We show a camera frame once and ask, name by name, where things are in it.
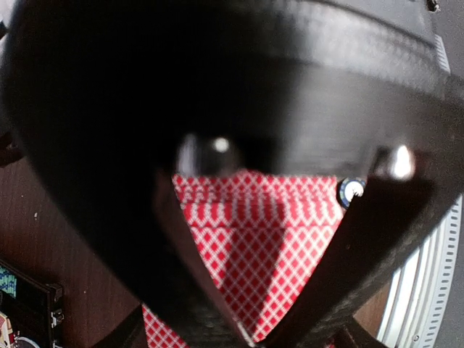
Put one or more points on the teal chip row in case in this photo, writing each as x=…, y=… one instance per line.
x=8, y=282

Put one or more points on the black poker chip case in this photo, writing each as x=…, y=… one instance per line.
x=37, y=310

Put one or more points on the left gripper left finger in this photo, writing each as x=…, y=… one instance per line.
x=130, y=333

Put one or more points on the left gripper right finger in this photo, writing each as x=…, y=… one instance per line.
x=353, y=335

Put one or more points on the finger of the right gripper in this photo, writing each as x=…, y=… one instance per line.
x=377, y=233
x=179, y=288

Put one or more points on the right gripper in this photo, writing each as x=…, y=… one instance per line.
x=101, y=94

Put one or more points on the green blue chip stack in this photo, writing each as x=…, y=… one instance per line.
x=348, y=188

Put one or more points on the clear acrylic dealer button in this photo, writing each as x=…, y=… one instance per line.
x=24, y=342

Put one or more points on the red playing card deck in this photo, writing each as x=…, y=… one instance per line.
x=260, y=237

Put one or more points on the card deck in case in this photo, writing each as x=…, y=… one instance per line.
x=6, y=333

